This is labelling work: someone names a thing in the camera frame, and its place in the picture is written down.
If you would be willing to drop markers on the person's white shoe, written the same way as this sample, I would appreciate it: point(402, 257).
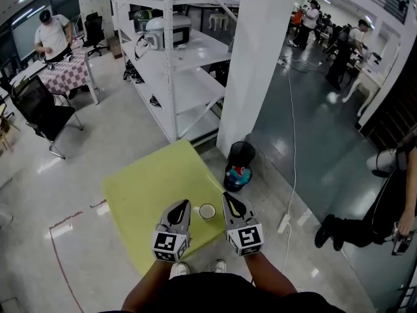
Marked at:
point(219, 266)
point(180, 269)

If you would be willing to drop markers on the white curved-leg desk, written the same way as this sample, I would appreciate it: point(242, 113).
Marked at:
point(368, 77)

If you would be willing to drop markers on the person's white right shoe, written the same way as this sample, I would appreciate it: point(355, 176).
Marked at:
point(219, 266)

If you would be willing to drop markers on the large white box appliance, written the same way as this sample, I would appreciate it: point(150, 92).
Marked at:
point(159, 33)

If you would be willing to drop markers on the dark wooden staircase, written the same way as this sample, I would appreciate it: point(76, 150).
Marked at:
point(397, 119)

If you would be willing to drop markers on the person's right forearm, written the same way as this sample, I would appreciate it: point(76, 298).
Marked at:
point(264, 272)

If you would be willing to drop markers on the person's white left shoe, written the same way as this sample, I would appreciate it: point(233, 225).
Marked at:
point(180, 269)

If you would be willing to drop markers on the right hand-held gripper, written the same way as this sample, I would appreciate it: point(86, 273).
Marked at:
point(246, 240)

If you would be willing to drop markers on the black high-back office chair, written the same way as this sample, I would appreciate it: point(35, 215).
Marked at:
point(94, 31)

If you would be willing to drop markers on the small black gear pile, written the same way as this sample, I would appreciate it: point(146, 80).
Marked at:
point(155, 101)

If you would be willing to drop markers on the green cloth covered table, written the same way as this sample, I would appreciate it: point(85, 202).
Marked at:
point(153, 181)

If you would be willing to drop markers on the person's left forearm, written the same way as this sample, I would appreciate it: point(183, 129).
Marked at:
point(146, 282)

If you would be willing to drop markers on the black mesh visitor chair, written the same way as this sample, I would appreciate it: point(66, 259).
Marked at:
point(36, 103)

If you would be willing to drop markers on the white metal shelving rack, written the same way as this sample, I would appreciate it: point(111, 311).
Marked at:
point(202, 49)

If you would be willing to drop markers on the white carved stool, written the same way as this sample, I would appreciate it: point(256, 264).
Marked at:
point(219, 20)

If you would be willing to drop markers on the white cup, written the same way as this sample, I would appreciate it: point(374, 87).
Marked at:
point(207, 212)

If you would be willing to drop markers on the checkered cloth table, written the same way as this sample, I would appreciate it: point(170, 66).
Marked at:
point(65, 73)

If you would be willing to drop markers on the pile of black gear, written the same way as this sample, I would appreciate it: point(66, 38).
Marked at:
point(133, 73)

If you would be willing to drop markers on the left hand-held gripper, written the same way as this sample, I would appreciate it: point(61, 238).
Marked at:
point(166, 243)

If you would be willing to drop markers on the green box appliance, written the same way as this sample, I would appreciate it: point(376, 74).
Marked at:
point(140, 20)

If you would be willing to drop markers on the person's black shirt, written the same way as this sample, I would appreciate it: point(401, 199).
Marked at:
point(211, 295)

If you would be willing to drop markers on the white power strip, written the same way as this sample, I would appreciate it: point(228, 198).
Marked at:
point(283, 223)

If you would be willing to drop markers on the brown wooden pallet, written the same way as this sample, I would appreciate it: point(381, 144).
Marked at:
point(114, 47)

